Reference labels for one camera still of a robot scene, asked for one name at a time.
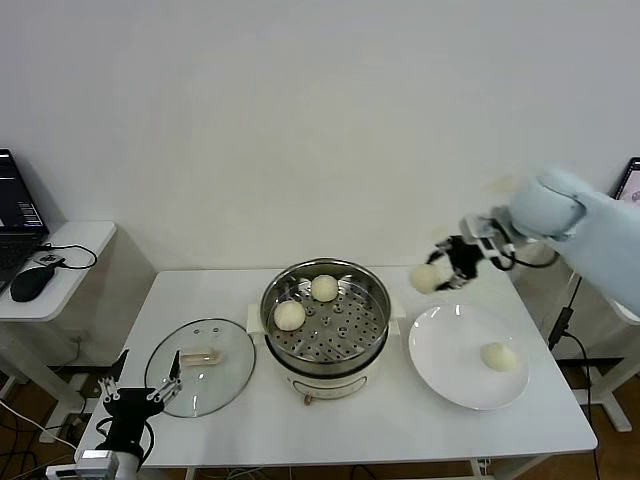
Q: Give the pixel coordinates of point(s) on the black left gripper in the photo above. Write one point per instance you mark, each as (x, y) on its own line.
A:
(131, 412)

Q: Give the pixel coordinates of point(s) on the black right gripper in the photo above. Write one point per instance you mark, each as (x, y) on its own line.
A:
(467, 257)

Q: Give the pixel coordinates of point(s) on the white steamed baozi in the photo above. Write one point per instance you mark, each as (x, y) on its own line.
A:
(498, 357)
(290, 316)
(424, 277)
(325, 287)

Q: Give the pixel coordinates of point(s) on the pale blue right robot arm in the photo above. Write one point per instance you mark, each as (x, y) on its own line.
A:
(600, 225)

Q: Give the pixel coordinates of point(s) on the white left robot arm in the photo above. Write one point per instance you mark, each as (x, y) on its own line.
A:
(129, 467)

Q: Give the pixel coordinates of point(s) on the stainless steel steamer basket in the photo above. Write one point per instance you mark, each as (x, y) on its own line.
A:
(345, 340)

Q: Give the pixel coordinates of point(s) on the white round plate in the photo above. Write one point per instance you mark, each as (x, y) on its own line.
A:
(445, 360)

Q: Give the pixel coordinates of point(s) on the white floor power strip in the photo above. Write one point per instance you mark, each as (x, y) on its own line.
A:
(52, 436)

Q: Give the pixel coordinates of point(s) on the black computer mouse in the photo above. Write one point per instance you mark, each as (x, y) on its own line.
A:
(31, 285)

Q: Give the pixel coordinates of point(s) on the small grey usb hub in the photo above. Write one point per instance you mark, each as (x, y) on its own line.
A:
(49, 260)

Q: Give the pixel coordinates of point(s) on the white side desk with mouse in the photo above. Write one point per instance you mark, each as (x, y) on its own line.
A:
(80, 237)

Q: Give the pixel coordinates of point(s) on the white electric cooker base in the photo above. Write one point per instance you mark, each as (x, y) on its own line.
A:
(325, 387)

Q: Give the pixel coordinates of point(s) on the grey laptop with light screen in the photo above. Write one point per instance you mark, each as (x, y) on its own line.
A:
(634, 175)

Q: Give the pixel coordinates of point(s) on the black laptop with dark screen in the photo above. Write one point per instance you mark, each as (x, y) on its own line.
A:
(15, 210)

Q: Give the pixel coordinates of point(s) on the white side desk with label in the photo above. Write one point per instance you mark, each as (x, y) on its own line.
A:
(612, 395)

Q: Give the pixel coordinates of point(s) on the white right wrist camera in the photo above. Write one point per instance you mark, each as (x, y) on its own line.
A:
(487, 245)

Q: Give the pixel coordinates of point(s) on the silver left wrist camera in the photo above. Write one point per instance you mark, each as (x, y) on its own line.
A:
(97, 459)

